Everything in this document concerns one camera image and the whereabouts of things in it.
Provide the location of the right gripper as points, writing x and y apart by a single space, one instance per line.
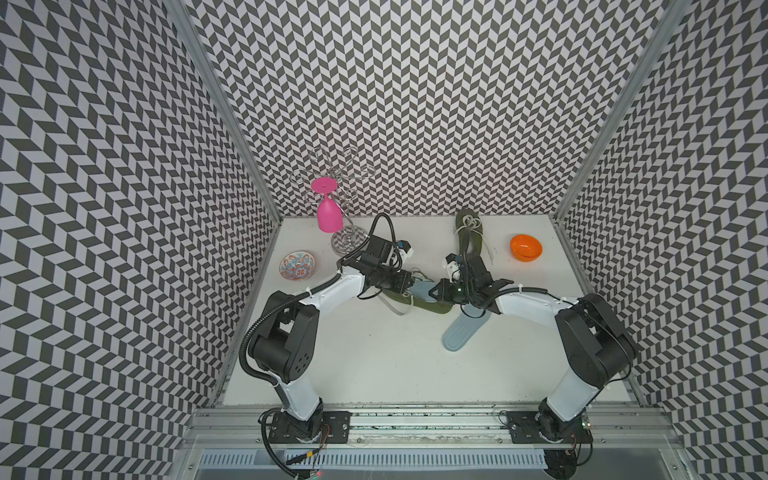
442 286

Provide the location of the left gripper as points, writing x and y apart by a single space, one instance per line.
402 285

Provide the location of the olive green shoe with laces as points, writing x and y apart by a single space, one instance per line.
402 304

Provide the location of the grey-blue insole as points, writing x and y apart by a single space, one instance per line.
421 292
464 327

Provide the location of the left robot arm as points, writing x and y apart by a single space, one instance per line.
279 347

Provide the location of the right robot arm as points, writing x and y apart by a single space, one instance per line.
596 344

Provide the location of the orange bowl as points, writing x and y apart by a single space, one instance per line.
525 248

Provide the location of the pink plastic wine glass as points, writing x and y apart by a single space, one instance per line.
329 214

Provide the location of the patterned small plate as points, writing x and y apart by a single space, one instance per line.
297 266

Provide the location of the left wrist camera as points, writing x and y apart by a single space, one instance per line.
404 250

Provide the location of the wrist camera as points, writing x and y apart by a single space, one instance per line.
454 266
404 250

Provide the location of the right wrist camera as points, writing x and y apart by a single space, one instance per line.
454 266

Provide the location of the wire glass rack stand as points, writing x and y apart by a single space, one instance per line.
350 170

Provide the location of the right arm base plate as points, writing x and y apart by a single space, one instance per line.
533 427

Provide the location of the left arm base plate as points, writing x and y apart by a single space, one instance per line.
331 427

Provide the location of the aluminium mounting rail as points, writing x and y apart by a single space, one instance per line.
613 425

